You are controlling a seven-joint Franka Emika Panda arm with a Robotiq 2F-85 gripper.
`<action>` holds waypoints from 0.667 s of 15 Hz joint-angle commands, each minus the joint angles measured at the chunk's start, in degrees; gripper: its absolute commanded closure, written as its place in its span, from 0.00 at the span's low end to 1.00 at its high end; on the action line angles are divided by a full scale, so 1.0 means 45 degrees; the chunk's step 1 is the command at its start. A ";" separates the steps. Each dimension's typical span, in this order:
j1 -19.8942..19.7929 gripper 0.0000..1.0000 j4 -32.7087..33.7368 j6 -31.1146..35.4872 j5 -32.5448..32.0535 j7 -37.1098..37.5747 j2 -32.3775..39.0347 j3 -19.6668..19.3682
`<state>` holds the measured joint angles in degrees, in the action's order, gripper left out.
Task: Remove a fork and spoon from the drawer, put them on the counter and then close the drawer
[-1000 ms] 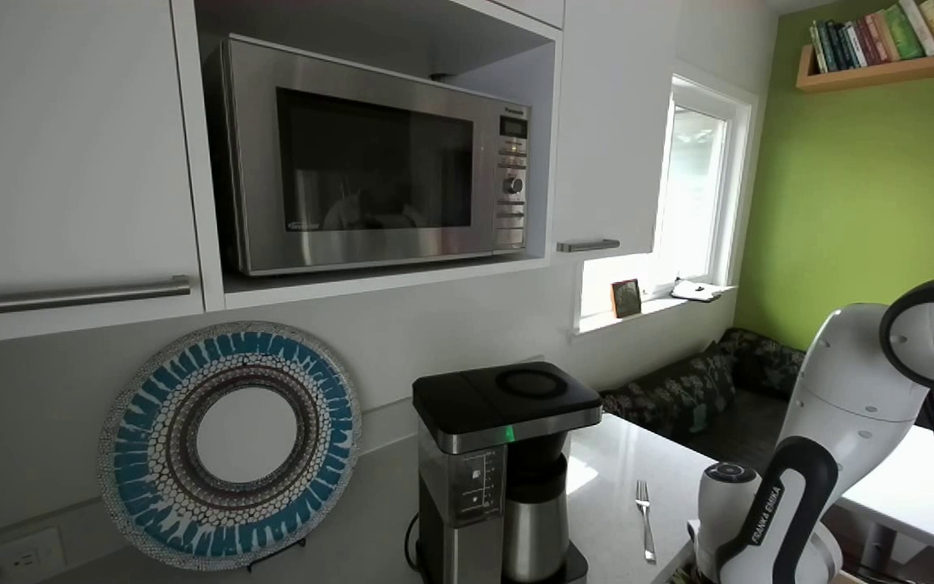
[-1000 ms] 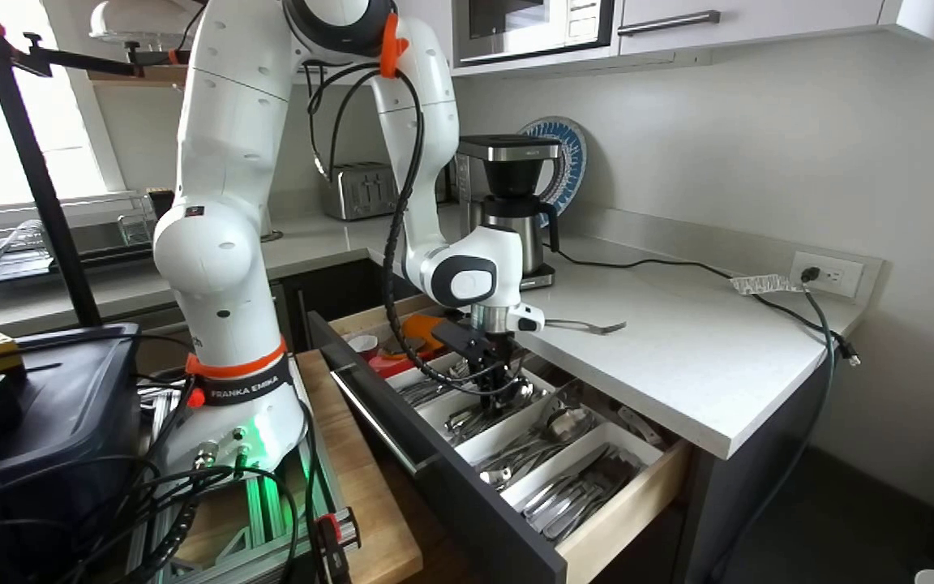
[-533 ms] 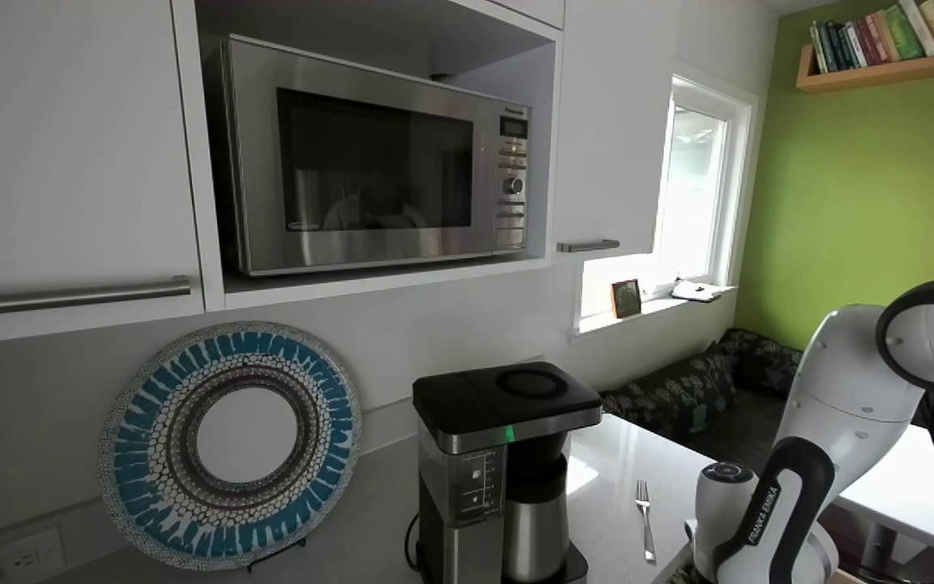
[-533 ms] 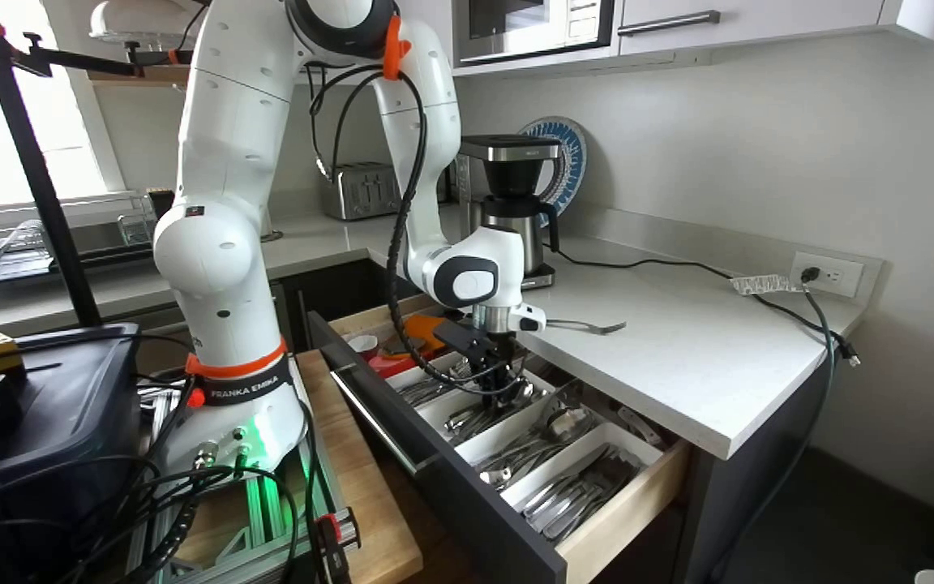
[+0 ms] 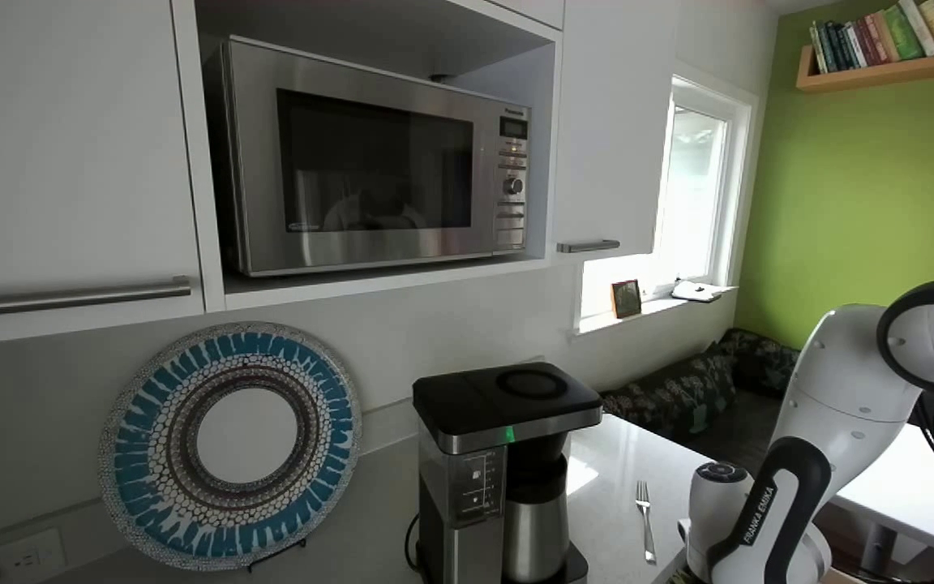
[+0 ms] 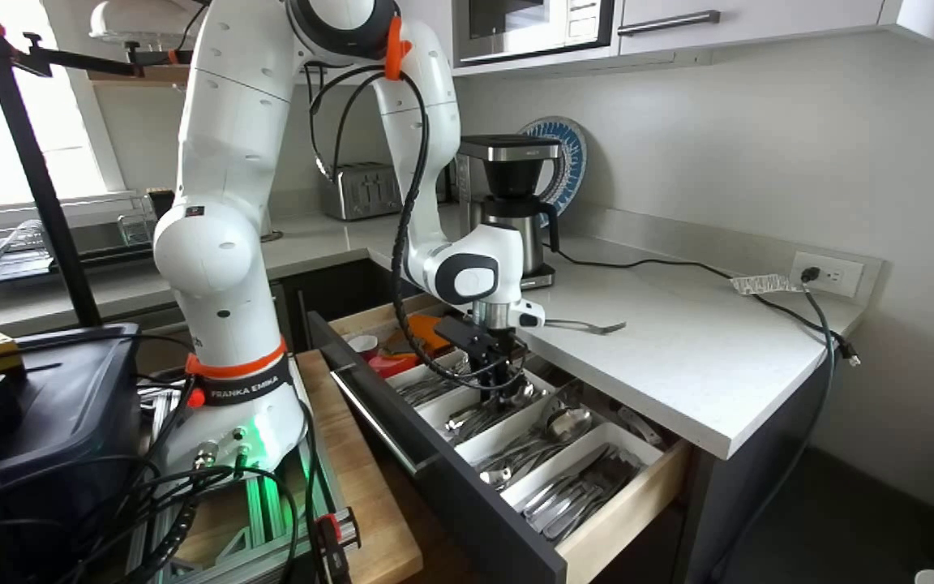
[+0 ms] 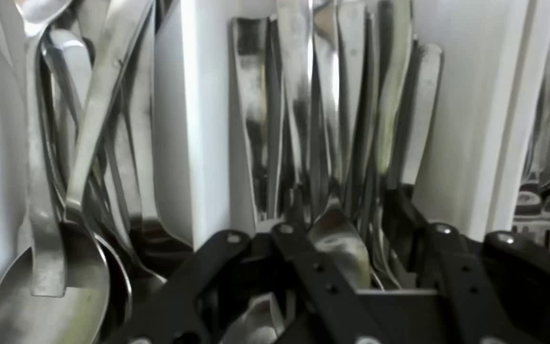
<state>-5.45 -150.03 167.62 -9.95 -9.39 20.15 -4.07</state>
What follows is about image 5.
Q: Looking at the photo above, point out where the wooden wall book shelf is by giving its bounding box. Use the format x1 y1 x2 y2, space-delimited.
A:
796 43 934 98

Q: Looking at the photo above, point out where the thin green book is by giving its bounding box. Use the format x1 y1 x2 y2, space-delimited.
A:
808 18 832 77

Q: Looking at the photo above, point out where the wide white cabinet door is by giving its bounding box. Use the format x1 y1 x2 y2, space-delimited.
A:
0 0 209 351

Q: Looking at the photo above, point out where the small black picture frame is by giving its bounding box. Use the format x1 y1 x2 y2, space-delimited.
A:
609 276 644 321

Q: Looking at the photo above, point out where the blue woven round plate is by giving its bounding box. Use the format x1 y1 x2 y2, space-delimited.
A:
101 321 367 573

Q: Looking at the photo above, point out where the dark teal book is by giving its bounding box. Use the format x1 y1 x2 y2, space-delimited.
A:
817 17 854 75

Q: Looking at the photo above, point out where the stainless steel fork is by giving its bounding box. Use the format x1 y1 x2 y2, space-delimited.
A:
634 479 661 568

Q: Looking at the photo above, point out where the white book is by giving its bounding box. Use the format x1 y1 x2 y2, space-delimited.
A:
894 0 934 62

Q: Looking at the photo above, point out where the small white sill object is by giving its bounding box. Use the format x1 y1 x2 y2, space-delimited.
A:
668 276 731 305

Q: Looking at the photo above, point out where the black steel coffee maker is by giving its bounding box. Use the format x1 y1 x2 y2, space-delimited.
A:
410 358 608 584

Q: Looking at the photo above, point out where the bright green book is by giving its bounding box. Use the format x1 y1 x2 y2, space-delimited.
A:
877 3 929 65

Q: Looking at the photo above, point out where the stainless steel coffee carafe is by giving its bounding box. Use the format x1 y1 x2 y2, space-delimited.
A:
501 432 590 584

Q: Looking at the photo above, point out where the pale grey book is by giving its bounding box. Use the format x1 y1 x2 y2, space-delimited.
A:
841 18 870 72

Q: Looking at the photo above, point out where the narrow white cabinet door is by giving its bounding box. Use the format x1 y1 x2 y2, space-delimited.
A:
548 0 672 259

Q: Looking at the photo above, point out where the long steel cabinet handle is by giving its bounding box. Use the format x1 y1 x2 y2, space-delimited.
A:
0 276 199 321

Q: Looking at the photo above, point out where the white wall outlet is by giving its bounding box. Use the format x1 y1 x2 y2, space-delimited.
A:
0 526 67 584

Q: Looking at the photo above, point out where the red book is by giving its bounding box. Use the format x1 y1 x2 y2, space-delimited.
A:
854 9 894 68

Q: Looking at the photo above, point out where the short steel cabinet handle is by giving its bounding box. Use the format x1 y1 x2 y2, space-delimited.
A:
556 237 627 255

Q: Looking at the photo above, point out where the white framed window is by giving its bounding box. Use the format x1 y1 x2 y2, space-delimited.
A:
656 75 758 291

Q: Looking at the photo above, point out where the stainless steel microwave oven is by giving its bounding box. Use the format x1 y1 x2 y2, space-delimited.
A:
211 31 536 283

